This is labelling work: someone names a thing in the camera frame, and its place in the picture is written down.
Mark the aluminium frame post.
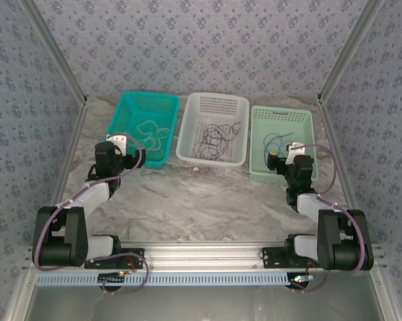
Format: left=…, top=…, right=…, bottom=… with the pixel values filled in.
left=316, top=0, right=386, bottom=101
left=19, top=0, right=88, bottom=105

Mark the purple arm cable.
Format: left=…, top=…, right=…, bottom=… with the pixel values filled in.
left=299, top=143, right=369, bottom=275
left=32, top=133, right=147, bottom=271

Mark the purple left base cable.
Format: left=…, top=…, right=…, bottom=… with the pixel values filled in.
left=88, top=255, right=150, bottom=297

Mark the light green plastic basket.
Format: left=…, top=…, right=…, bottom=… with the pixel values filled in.
left=248, top=105, right=320, bottom=183

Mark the teal plastic basket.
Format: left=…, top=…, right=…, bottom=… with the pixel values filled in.
left=104, top=90, right=181, bottom=169

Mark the dark purple cable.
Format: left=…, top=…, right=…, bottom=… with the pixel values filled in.
left=193, top=122, right=243, bottom=161

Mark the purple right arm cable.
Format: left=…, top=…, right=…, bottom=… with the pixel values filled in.
left=299, top=143, right=369, bottom=275

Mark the aluminium side rail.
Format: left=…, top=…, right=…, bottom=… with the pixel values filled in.
left=316, top=96, right=359, bottom=211
left=49, top=100, right=88, bottom=208

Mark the dark blue cable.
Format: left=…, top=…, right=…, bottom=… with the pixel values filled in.
left=263, top=132, right=284, bottom=158

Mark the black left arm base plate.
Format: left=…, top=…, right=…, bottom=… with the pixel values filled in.
left=84, top=247, right=145, bottom=270

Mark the white plastic basket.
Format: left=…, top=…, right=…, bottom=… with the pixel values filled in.
left=175, top=92, right=250, bottom=168

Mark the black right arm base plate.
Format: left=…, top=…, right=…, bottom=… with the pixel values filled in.
left=261, top=246, right=322, bottom=268

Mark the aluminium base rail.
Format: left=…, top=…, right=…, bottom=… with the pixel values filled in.
left=22, top=241, right=388, bottom=271

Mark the white cable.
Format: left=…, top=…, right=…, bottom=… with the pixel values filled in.
left=133, top=119, right=172, bottom=161

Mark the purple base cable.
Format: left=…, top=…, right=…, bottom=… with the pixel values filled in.
left=292, top=263, right=329, bottom=292
left=88, top=255, right=150, bottom=297

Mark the white slotted cable duct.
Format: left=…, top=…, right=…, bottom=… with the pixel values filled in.
left=35, top=271, right=310, bottom=288

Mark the black controller board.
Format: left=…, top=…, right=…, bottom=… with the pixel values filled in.
left=289, top=273, right=314, bottom=289
left=98, top=272, right=127, bottom=286

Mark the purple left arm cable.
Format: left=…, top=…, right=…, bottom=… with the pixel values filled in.
left=32, top=133, right=147, bottom=271

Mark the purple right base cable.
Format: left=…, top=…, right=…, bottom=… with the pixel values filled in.
left=292, top=263, right=329, bottom=292

